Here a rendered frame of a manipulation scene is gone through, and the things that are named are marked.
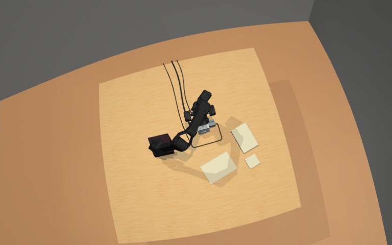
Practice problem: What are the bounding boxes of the cream flat rectangular sheet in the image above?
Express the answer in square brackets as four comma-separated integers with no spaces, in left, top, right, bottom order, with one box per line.
[200,151,237,184]

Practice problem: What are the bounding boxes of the cream flat rectangular block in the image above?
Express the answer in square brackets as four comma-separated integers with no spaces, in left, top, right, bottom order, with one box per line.
[231,123,259,154]

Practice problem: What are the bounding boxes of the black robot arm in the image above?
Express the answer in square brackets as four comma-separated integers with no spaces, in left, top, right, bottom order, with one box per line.
[148,90,212,156]

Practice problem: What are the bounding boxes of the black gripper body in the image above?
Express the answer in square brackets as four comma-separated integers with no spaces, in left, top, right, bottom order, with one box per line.
[184,105,216,122]

